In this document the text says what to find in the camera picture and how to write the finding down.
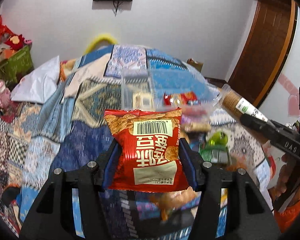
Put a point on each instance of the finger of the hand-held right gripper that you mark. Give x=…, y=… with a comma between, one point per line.
x=255, y=125

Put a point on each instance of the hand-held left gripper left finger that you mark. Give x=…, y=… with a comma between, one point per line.
x=110, y=166

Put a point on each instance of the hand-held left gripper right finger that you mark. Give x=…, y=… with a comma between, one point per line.
x=188, y=161

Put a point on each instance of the clear tube of round biscuits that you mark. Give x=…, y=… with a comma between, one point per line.
x=231, y=100

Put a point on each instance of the red snack packet with barcode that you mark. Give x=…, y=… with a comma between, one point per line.
x=150, y=152

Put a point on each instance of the clear plastic storage box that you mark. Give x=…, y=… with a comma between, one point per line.
x=140, y=87

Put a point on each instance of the person's right forearm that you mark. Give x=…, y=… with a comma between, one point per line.
x=293, y=212

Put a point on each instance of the person's right hand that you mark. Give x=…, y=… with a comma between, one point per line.
x=278, y=180

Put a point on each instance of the green and white snack pack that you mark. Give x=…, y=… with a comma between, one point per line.
x=212, y=155

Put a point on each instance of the orange snack packet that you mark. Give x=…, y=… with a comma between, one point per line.
x=175, y=198

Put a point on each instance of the pink heart stickers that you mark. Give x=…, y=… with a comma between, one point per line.
x=293, y=102

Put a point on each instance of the small red snack packet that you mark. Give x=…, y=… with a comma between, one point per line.
x=182, y=97

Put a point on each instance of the white sliding wardrobe door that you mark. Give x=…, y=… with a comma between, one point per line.
x=293, y=62

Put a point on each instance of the brown wooden door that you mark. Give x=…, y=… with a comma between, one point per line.
x=265, y=42

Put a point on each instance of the cardboard box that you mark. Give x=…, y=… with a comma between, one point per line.
x=196, y=65

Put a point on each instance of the white plastic bag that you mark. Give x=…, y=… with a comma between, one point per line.
x=40, y=82

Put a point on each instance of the yellow foam tube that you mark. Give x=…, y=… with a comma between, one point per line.
x=100, y=38

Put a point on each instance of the pink rabbit toy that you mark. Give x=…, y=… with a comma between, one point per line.
x=2, y=92

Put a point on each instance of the green storage box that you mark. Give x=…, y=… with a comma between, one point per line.
x=17, y=62

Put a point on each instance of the pile of red cloth things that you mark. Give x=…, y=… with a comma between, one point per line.
x=7, y=37

